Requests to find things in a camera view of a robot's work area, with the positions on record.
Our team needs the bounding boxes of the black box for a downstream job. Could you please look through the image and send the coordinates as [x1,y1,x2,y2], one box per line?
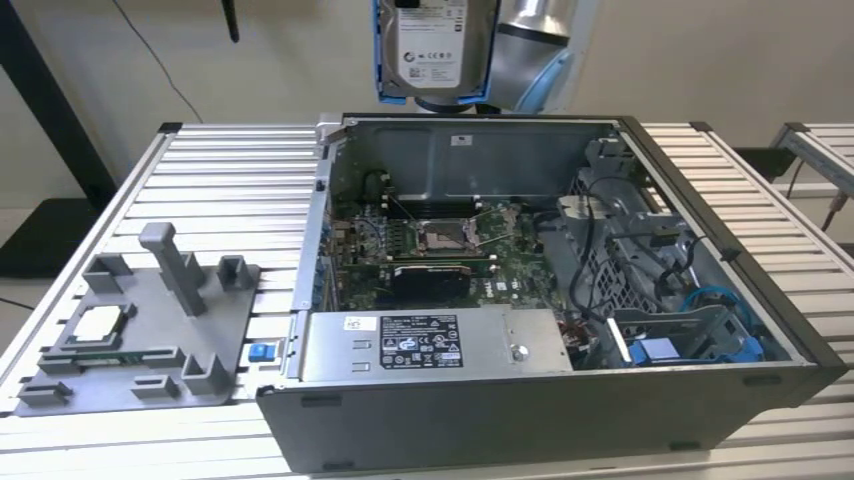
[733,146,798,184]

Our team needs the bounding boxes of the black RAM slots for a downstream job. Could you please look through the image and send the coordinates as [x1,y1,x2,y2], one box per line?
[386,194,486,214]

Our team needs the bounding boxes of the black floor stand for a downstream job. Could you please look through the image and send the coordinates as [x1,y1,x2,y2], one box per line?
[0,0,120,279]

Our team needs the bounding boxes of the looped black wire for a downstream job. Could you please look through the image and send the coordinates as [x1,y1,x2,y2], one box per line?
[656,233,712,302]

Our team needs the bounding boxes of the blue disk carrier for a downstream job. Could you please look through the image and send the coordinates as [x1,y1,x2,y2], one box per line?
[628,338,684,363]

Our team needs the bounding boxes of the grey parts rack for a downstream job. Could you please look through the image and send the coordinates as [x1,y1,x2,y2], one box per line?
[12,222,266,419]

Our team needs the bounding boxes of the CPU socket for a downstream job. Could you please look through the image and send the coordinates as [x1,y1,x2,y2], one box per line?
[415,218,470,252]

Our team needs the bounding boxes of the long black wire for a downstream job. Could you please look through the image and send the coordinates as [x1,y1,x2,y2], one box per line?
[570,175,642,314]

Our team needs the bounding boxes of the green RAM stick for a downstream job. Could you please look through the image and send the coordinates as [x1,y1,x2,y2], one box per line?
[78,351,146,365]

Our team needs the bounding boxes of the grey metal disk bay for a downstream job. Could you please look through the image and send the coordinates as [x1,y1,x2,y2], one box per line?
[541,164,769,371]

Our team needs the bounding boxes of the black graphics card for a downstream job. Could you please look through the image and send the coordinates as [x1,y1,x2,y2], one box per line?
[389,264,473,302]

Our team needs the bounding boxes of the thin wall cable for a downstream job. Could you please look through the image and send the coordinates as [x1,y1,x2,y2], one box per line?
[110,0,206,124]

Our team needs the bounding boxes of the hard disk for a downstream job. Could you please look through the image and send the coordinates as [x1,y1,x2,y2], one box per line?
[370,0,501,107]

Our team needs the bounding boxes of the silver CPU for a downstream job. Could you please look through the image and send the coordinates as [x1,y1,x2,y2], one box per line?
[71,306,130,342]

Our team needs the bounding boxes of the open grey PC case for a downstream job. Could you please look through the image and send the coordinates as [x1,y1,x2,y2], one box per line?
[255,112,850,474]

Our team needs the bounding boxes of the black antenna rod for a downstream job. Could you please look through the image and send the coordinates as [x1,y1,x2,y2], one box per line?
[222,0,243,45]

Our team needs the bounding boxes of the slatted metal side table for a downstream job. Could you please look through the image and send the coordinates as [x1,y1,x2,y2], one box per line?
[772,121,854,194]

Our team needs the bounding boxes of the blue wire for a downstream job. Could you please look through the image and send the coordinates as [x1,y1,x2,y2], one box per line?
[685,283,757,332]

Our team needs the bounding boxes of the silver power supply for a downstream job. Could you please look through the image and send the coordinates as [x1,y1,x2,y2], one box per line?
[298,308,577,380]

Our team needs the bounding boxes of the green motherboard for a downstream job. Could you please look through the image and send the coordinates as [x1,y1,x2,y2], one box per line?
[330,198,557,311]

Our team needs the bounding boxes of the wire locking lever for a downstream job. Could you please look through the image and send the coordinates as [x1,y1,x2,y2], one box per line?
[387,192,422,223]

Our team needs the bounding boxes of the metal socket cover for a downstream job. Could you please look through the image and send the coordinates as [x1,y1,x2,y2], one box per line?
[467,207,521,246]

